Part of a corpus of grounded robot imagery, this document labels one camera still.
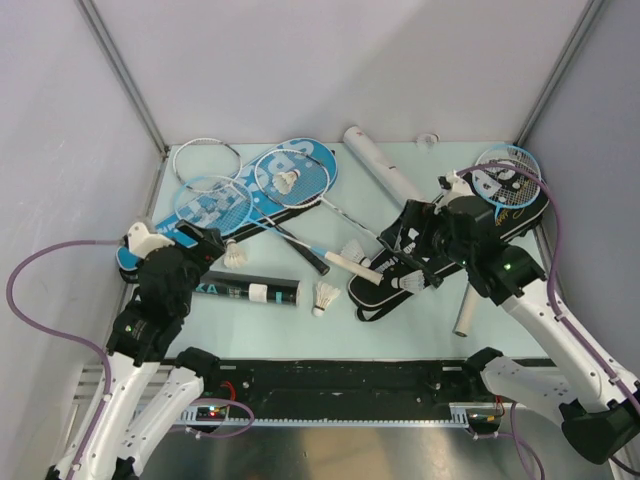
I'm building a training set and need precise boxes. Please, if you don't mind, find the light blue racket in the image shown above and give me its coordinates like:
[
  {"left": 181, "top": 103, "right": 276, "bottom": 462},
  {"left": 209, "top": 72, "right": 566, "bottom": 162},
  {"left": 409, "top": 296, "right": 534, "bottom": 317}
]
[
  {"left": 468, "top": 144, "right": 541, "bottom": 228},
  {"left": 172, "top": 174, "right": 332, "bottom": 276}
]

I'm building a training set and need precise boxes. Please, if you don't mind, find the black shuttlecock tube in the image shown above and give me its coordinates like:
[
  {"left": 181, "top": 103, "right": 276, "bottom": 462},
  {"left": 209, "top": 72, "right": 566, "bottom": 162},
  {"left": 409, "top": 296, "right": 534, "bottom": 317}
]
[{"left": 195, "top": 271, "right": 301, "bottom": 306}]

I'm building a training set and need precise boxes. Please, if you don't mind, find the shuttlecock on black cover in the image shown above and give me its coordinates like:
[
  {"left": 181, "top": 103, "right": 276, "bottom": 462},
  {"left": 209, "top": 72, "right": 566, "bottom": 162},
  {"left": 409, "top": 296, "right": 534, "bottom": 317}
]
[{"left": 391, "top": 270, "right": 427, "bottom": 294}]

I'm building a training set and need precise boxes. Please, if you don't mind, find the clear tube cap far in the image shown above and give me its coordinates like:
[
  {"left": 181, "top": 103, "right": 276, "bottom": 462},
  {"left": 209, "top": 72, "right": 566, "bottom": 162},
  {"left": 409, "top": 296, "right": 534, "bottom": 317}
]
[{"left": 415, "top": 133, "right": 440, "bottom": 150}]

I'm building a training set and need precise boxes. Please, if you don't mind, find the light blue racket left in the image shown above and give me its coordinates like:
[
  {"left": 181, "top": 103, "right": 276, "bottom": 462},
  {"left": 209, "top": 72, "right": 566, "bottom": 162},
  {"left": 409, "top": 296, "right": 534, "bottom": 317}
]
[{"left": 172, "top": 174, "right": 332, "bottom": 276}]

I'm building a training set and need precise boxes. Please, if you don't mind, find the shuttlecock by racket grip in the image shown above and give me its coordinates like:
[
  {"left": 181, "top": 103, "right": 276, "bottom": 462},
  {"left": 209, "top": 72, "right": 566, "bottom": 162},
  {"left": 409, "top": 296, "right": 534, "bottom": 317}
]
[{"left": 340, "top": 239, "right": 371, "bottom": 268}]

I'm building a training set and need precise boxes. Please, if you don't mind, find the blue racket cover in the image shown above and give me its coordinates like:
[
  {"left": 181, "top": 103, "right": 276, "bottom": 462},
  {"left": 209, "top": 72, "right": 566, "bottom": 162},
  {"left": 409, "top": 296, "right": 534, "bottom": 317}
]
[{"left": 115, "top": 137, "right": 339, "bottom": 274}]

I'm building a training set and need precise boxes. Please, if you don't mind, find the white frame racket far left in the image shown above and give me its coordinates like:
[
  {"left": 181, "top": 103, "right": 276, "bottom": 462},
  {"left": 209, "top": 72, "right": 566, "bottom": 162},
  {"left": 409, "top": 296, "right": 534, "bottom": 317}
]
[{"left": 171, "top": 137, "right": 244, "bottom": 194}]

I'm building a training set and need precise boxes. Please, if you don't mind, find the shuttlecock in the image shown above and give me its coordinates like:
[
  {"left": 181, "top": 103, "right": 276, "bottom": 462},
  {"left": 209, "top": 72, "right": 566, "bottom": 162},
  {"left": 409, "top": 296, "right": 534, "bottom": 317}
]
[
  {"left": 272, "top": 169, "right": 301, "bottom": 195},
  {"left": 223, "top": 238, "right": 248, "bottom": 270},
  {"left": 391, "top": 270, "right": 427, "bottom": 294},
  {"left": 340, "top": 239, "right": 371, "bottom": 268},
  {"left": 312, "top": 282, "right": 341, "bottom": 317}
]

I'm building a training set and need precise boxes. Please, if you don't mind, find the white shuttlecock tube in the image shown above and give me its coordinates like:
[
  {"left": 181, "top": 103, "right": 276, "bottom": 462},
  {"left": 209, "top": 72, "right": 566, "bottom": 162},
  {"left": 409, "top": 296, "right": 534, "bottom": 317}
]
[{"left": 343, "top": 126, "right": 426, "bottom": 206}]

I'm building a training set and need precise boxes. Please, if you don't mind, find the white racket white grip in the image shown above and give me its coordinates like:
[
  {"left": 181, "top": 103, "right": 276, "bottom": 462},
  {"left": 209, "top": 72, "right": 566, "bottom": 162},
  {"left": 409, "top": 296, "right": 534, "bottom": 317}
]
[{"left": 253, "top": 149, "right": 385, "bottom": 285}]

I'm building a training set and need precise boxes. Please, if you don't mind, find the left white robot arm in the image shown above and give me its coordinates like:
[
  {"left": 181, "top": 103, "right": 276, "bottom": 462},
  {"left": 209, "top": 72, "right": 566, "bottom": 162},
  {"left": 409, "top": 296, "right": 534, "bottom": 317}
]
[{"left": 47, "top": 221, "right": 225, "bottom": 479}]

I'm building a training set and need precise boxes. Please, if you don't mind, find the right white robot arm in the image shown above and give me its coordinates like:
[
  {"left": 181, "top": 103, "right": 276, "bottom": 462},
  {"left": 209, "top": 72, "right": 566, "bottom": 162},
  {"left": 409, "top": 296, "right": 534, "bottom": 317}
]
[{"left": 400, "top": 195, "right": 639, "bottom": 464}]

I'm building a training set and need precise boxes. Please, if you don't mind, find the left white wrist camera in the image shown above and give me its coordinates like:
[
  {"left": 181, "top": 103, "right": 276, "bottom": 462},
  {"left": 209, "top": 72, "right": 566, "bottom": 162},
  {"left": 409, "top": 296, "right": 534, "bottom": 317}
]
[{"left": 124, "top": 221, "right": 175, "bottom": 259}]

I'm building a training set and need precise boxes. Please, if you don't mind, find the light blue racket right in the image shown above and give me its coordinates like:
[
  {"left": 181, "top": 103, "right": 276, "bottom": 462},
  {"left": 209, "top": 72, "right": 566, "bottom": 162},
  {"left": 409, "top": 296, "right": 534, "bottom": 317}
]
[{"left": 468, "top": 144, "right": 541, "bottom": 228}]

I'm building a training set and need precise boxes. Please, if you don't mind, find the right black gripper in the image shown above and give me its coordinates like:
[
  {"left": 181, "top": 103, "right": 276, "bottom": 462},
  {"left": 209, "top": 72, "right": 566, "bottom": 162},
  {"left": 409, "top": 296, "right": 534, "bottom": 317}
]
[{"left": 381, "top": 199, "right": 473, "bottom": 267}]

